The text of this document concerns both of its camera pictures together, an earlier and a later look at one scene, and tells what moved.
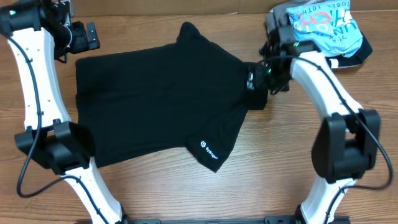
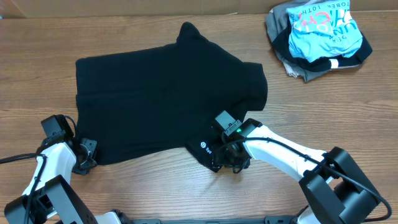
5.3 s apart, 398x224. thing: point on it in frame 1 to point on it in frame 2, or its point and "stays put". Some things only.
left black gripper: [83, 44] to [91, 145]
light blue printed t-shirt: [329, 24] stays put
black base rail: [271, 219] stays put
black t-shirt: [191, 92] stays put
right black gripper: [252, 81] to [224, 156]
